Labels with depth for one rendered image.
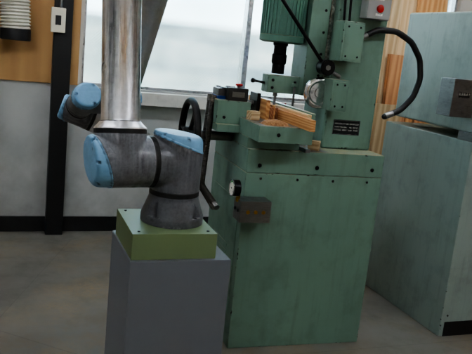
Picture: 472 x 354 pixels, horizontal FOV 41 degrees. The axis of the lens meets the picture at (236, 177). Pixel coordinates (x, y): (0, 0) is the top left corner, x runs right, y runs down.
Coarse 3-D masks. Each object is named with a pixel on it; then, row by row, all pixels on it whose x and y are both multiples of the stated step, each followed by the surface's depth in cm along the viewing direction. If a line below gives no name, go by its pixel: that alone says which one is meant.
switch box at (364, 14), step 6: (366, 0) 243; (372, 0) 241; (378, 0) 242; (390, 0) 243; (366, 6) 243; (372, 6) 242; (384, 6) 243; (390, 6) 244; (360, 12) 247; (366, 12) 243; (372, 12) 242; (378, 12) 243; (384, 12) 244; (390, 12) 245; (366, 18) 246; (372, 18) 243; (378, 18) 244; (384, 18) 244
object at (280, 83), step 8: (264, 80) 254; (272, 80) 250; (280, 80) 252; (288, 80) 253; (296, 80) 254; (264, 88) 254; (272, 88) 251; (280, 88) 252; (288, 88) 253; (296, 88) 255
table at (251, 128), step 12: (240, 120) 244; (252, 120) 237; (240, 132) 244; (252, 132) 231; (264, 132) 225; (276, 132) 226; (288, 132) 228; (300, 132) 229; (312, 132) 230; (300, 144) 230
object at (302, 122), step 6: (282, 114) 245; (288, 114) 240; (294, 114) 234; (282, 120) 245; (288, 120) 239; (294, 120) 234; (300, 120) 229; (306, 120) 224; (312, 120) 220; (300, 126) 229; (306, 126) 223; (312, 126) 221
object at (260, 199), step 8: (240, 200) 231; (248, 200) 232; (256, 200) 233; (264, 200) 234; (240, 208) 230; (248, 208) 231; (256, 208) 232; (264, 208) 233; (240, 216) 231; (248, 216) 232; (256, 216) 233; (264, 216) 233
